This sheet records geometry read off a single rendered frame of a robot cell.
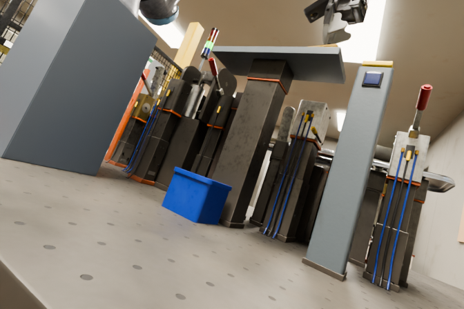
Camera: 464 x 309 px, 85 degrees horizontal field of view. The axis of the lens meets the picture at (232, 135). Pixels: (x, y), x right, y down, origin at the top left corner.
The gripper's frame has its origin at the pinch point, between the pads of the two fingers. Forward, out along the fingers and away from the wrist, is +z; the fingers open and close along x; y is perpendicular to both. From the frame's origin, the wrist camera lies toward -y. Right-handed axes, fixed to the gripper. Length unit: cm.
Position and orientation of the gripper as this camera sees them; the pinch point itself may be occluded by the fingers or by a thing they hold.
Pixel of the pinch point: (324, 44)
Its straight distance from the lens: 77.6
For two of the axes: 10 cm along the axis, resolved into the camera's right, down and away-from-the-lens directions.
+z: -3.3, 9.3, -1.8
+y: 7.5, 1.4, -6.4
